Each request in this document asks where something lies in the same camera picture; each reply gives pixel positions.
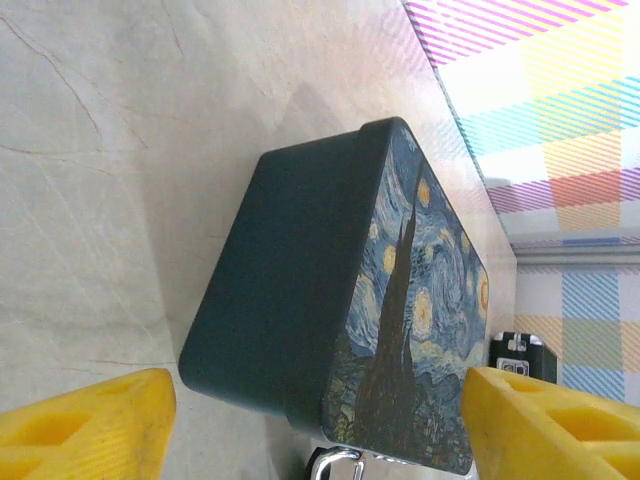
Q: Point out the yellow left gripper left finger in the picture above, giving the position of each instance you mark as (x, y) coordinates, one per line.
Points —
(100, 440)

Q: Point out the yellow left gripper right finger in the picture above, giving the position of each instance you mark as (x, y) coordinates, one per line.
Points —
(540, 440)

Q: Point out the black hard case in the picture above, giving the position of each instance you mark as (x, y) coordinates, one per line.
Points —
(542, 362)

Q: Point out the starry night painting tin box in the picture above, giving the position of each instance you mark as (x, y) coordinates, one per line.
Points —
(280, 280)

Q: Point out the aluminium frame post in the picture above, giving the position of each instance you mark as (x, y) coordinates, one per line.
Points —
(575, 255)

